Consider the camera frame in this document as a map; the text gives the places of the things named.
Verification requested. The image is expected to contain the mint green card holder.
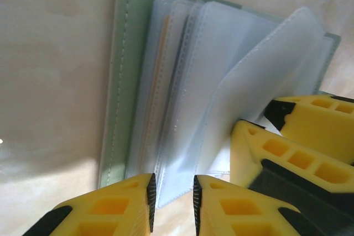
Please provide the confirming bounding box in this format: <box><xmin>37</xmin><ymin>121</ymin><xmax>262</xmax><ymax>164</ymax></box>
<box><xmin>96</xmin><ymin>0</ymin><xmax>342</xmax><ymax>209</ymax></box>

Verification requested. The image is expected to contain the white VIP card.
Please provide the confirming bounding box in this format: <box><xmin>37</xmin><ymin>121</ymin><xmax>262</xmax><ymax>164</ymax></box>
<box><xmin>262</xmin><ymin>119</ymin><xmax>287</xmax><ymax>139</ymax></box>

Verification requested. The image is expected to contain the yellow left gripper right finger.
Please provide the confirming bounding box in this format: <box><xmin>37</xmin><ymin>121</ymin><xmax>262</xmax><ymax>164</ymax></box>
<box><xmin>192</xmin><ymin>174</ymin><xmax>322</xmax><ymax>236</ymax></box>

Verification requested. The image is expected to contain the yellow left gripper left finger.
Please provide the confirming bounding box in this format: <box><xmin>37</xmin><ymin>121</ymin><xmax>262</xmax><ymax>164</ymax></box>
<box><xmin>26</xmin><ymin>172</ymin><xmax>158</xmax><ymax>236</ymax></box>

